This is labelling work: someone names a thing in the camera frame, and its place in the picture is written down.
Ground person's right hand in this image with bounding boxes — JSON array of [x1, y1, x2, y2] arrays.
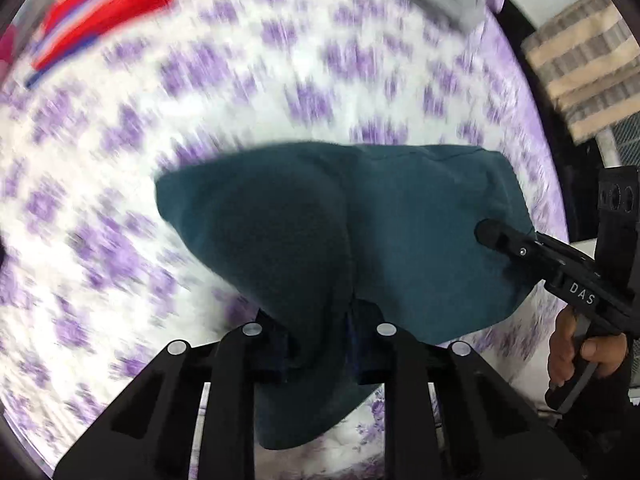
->
[[547, 307, 629, 387]]

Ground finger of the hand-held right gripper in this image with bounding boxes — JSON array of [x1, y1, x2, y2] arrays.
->
[[474, 218, 572, 282]]

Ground grey mesh panel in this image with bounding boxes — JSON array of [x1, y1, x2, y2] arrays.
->
[[612, 114, 640, 167]]

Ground person's right forearm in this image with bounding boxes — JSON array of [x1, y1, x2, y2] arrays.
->
[[555, 355, 640, 466]]

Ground beige striped cloth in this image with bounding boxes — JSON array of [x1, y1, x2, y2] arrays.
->
[[520, 0, 640, 143]]

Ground magenta cloth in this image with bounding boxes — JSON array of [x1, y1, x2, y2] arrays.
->
[[0, 25, 21, 72]]

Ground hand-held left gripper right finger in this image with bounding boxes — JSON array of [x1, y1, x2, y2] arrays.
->
[[345, 300, 586, 480]]

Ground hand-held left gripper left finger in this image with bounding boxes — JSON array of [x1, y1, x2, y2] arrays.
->
[[52, 307, 301, 480]]

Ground purple floral bedsheet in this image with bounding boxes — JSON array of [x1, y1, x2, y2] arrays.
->
[[0, 0, 571, 480]]

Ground teal pants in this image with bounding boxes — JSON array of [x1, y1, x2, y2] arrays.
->
[[155, 142, 538, 452]]

